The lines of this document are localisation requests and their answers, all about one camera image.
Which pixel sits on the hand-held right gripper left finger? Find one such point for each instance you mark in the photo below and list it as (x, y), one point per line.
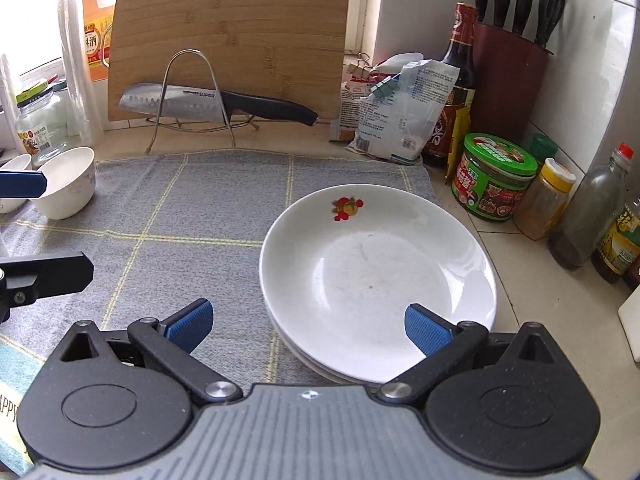
(190, 325)

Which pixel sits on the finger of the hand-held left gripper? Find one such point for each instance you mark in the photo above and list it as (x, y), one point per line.
(22, 185)
(50, 275)

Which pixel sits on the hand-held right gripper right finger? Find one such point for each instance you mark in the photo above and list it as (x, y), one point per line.
(427, 330)

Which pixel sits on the white flower-print bowl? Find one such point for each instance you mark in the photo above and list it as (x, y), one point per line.
(67, 195)

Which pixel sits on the glass jar with green lid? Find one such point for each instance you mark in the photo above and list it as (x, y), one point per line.
(42, 125)

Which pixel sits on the clear plastic cup stack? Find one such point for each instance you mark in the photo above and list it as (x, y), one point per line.
(75, 85)

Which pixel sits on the grey checked cloth mat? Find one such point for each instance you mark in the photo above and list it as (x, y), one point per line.
(200, 210)

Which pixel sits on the green-lidded sauce jar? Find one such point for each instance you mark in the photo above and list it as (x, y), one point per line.
(492, 185)

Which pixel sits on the yellow cooking wine jug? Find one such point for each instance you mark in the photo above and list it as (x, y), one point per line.
(95, 35)

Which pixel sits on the yellow-capped spice jar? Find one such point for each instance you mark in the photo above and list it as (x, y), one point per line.
(542, 205)

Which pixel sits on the clear bottle with dark liquid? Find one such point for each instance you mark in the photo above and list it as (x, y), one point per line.
(585, 220)

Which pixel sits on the yellow seasoning packet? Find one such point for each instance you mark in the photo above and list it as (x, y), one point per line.
(461, 130)

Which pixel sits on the white lidded container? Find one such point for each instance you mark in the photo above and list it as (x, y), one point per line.
(631, 320)

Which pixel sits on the white plastic seasoning bag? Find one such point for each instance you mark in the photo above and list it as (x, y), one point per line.
(400, 120)

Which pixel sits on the red-labelled sauce bottle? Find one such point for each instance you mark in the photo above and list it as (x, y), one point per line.
(632, 272)

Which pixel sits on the small green-lidded jar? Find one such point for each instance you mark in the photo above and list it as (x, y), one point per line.
(544, 147)

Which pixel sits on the red and white bag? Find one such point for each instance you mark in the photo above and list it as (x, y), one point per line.
(350, 105)

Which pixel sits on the green binder clip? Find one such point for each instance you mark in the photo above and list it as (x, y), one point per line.
(385, 87)

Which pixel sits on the dark red knife block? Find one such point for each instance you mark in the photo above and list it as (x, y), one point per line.
(510, 90)

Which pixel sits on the bamboo cutting board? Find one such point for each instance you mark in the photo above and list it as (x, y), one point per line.
(225, 25)

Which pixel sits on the gold binder clip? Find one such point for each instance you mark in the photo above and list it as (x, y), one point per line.
(361, 67)

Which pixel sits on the dark soy sauce bottle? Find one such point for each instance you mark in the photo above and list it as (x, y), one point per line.
(460, 60)

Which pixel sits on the black kitchen scissors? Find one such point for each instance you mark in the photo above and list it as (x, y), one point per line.
(550, 10)

